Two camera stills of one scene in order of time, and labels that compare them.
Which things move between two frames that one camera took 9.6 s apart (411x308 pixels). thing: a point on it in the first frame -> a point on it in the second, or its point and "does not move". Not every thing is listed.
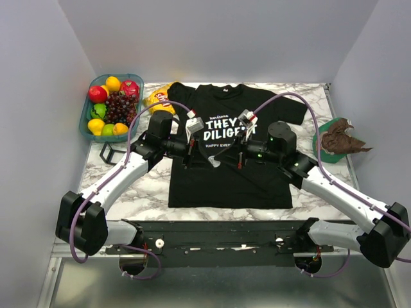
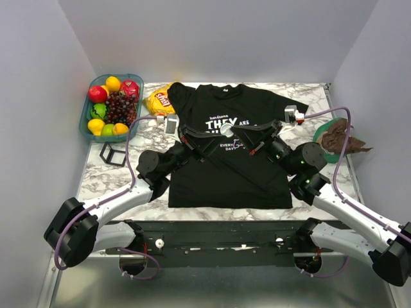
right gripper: [241, 145] -> [251, 136]
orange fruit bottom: [120, 128] does not move
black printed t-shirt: [243, 153] does not move
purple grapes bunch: [121, 108] does not move
